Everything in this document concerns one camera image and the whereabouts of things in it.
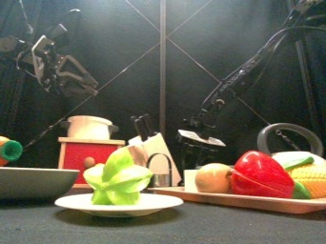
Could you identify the green toy starfruit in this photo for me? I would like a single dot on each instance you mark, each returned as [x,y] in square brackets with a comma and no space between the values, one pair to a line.
[119,182]

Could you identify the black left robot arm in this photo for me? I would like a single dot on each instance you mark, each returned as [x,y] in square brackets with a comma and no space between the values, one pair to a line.
[63,22]

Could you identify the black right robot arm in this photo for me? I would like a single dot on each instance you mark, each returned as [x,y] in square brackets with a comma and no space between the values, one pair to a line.
[250,70]

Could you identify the white ridged toy block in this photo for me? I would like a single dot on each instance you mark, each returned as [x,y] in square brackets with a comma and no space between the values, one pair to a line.
[190,181]

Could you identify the white toy knife block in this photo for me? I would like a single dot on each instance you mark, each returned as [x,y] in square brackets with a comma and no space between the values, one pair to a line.
[159,146]

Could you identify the white toy cooking pot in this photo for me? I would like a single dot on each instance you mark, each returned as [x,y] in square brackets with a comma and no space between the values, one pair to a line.
[88,127]

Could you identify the red toy bell pepper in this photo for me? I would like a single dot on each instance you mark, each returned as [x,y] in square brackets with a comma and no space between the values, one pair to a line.
[258,174]

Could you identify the white round plate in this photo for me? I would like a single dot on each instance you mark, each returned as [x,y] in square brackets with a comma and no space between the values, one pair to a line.
[148,203]

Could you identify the pink serving tray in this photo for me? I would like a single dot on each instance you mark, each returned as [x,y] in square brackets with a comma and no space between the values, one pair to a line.
[238,200]

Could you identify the red wooden toy box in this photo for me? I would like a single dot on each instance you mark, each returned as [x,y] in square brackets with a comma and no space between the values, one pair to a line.
[74,155]

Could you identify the yellow toy corn green husk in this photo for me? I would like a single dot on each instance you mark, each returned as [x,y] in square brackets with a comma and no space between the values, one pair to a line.
[311,179]

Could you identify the grey bowl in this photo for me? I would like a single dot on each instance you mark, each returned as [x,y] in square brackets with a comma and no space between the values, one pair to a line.
[34,184]

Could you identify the white slotted camera mount plate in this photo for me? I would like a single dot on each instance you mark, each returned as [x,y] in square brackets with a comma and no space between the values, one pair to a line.
[199,138]

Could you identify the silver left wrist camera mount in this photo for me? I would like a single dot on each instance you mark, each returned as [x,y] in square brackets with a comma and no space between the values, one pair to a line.
[39,54]

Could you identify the vertical metal frame pole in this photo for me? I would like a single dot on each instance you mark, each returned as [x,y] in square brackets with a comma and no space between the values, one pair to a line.
[163,63]

